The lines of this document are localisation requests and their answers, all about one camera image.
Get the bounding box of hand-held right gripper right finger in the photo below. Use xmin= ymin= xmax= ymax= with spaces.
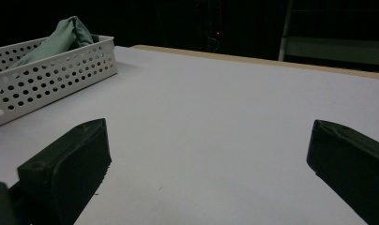
xmin=306 ymin=119 xmax=379 ymax=225

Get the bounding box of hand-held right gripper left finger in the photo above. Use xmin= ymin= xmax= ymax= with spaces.
xmin=8 ymin=117 xmax=113 ymax=225

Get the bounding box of white perforated plastic basket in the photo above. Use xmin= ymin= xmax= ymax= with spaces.
xmin=0 ymin=35 xmax=118 ymax=130

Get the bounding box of green cloth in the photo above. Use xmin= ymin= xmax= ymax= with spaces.
xmin=8 ymin=15 xmax=100 ymax=69

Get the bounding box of metal shelf rack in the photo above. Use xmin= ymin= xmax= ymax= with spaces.
xmin=278 ymin=0 xmax=379 ymax=74

